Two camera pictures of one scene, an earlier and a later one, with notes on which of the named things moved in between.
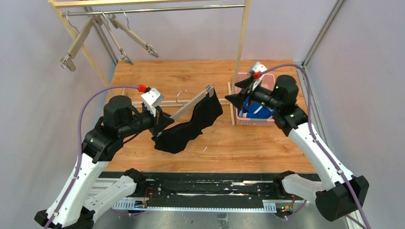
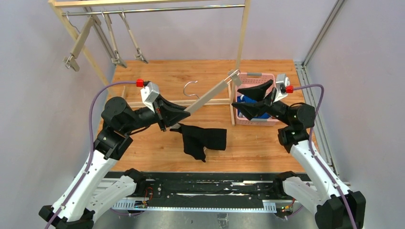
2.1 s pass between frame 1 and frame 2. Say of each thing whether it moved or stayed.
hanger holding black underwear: moved
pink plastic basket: stayed
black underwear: moved
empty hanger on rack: stayed
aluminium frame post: stayed
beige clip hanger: moved
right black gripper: moved
